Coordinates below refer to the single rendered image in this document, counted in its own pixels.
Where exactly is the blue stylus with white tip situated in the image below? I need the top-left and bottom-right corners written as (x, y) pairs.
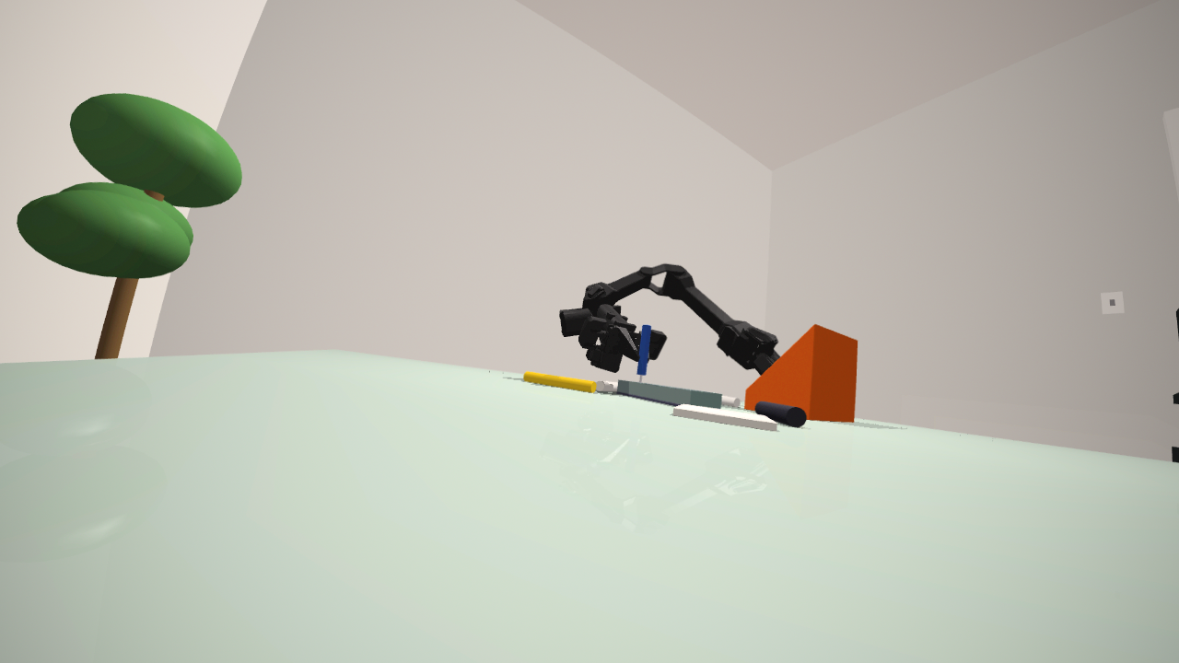
top-left (637, 324), bottom-right (651, 383)

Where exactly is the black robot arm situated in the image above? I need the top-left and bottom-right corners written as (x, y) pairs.
top-left (559, 264), bottom-right (780, 376)

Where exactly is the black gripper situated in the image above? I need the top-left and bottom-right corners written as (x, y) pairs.
top-left (578, 311), bottom-right (667, 362)

